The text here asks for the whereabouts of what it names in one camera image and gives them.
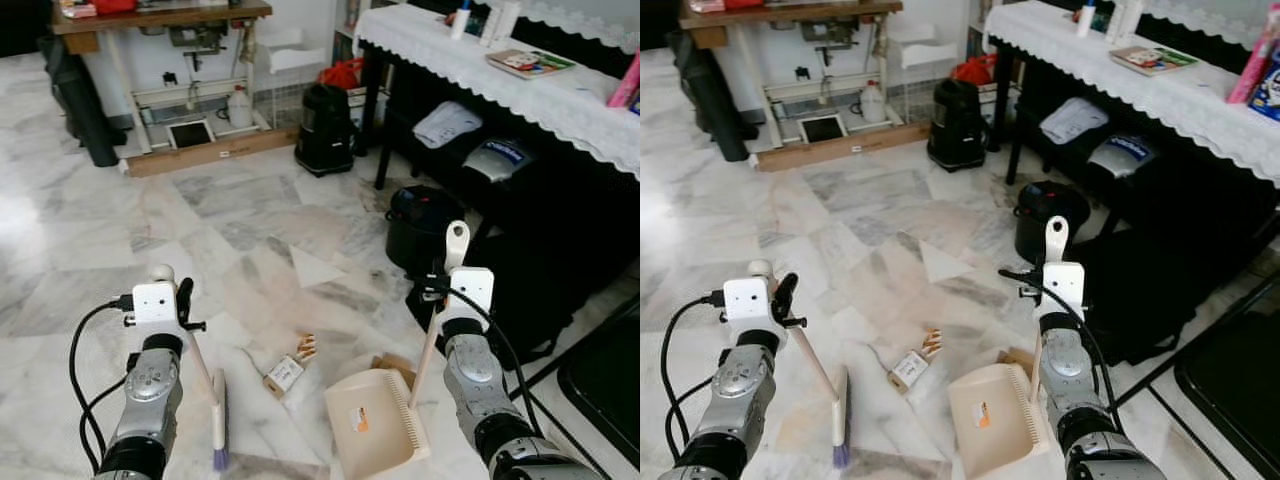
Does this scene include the colourful printed book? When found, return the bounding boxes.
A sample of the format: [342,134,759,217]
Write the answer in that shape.
[486,47,578,81]
[1109,44,1199,78]

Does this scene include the beige broom with purple bristles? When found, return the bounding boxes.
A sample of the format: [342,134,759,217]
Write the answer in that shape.
[148,264,232,473]
[748,259,853,470]

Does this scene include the black round bin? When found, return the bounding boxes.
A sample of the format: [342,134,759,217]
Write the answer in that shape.
[386,184,468,276]
[1013,180,1092,263]

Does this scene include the beige long-handled dustpan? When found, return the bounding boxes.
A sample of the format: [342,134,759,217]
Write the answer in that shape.
[323,220,472,480]
[947,215,1070,479]

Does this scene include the red plastic bag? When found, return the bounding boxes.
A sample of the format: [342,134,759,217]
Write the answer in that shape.
[319,57,365,92]
[952,53,998,87]

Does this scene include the black treadle pedal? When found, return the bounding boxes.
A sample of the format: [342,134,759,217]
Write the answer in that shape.
[167,118,217,151]
[799,113,849,146]

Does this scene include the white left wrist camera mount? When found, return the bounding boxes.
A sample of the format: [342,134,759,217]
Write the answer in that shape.
[131,282,182,328]
[722,278,773,323]

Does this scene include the white plastic jug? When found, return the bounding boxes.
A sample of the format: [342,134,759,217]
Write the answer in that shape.
[227,84,255,130]
[860,80,888,125]

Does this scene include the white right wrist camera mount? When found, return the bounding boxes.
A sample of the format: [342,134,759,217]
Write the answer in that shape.
[447,266,496,319]
[1042,262,1087,316]

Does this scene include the white upright box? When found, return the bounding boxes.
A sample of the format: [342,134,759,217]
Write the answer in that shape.
[479,0,523,49]
[1105,0,1146,44]

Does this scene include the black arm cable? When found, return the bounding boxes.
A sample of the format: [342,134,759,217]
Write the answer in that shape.
[68,293,136,473]
[998,266,1118,403]
[420,283,546,441]
[658,288,725,471]

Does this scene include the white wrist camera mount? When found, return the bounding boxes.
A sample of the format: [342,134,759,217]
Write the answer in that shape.
[1042,262,1087,316]
[722,278,773,323]
[131,282,182,328]
[447,266,496,319]

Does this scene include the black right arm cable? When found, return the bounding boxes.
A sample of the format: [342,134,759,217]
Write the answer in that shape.
[420,283,546,441]
[998,266,1118,403]

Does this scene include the black rolled mat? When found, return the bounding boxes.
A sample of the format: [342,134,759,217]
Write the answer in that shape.
[38,33,123,169]
[668,28,753,164]

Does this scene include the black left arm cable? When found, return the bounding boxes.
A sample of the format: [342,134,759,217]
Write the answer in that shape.
[658,288,725,471]
[68,293,136,473]

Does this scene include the pink plastic package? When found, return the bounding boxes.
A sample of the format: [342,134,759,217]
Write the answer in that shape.
[1227,10,1280,106]
[606,52,641,110]

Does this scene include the white glass-door bookshelf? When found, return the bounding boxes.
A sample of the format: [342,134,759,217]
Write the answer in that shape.
[333,0,369,66]
[965,0,996,61]

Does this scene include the white cloth bag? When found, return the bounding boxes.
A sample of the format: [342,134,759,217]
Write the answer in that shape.
[1038,96,1111,147]
[412,100,485,150]

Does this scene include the white lace piano cover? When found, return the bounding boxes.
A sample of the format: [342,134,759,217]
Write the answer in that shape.
[515,0,641,56]
[1143,0,1280,51]

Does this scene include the wooden top sewing table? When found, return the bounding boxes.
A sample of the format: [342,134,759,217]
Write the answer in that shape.
[50,0,276,156]
[678,0,906,151]

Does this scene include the grey and blue bag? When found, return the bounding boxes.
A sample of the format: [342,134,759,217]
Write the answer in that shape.
[461,138,538,187]
[1086,133,1161,181]

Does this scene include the black canister appliance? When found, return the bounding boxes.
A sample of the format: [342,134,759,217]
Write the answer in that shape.
[294,82,357,178]
[927,78,989,173]

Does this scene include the large black bag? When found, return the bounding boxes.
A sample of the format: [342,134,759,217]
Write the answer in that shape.
[405,225,611,366]
[1075,228,1246,366]

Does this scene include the black upright piano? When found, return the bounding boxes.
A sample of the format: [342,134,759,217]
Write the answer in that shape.
[1050,0,1251,76]
[405,0,626,76]

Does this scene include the long wooden plank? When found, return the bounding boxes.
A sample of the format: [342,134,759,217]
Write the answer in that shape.
[124,127,301,179]
[755,122,931,173]

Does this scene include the black table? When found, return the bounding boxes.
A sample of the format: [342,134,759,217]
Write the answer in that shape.
[358,45,641,301]
[990,45,1280,261]

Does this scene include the black chair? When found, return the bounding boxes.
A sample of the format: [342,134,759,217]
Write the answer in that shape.
[1110,270,1280,471]
[510,295,641,471]

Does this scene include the white lace tablecloth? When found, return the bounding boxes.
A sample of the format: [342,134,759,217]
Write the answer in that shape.
[985,0,1280,189]
[354,2,641,179]

